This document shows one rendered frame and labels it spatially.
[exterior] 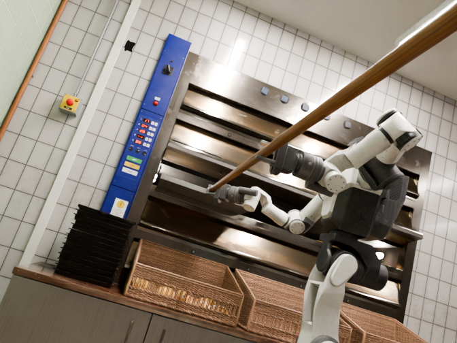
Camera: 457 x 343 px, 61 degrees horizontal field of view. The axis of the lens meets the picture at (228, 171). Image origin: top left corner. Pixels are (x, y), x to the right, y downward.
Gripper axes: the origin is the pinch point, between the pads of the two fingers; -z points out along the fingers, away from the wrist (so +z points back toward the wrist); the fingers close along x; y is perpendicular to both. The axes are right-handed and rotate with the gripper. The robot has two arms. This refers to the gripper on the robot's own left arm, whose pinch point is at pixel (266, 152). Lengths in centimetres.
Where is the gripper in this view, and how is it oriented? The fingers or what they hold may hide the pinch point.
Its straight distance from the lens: 124.6
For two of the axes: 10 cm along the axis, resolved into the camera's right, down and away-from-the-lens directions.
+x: -2.8, 9.3, -2.5
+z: 9.3, 3.3, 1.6
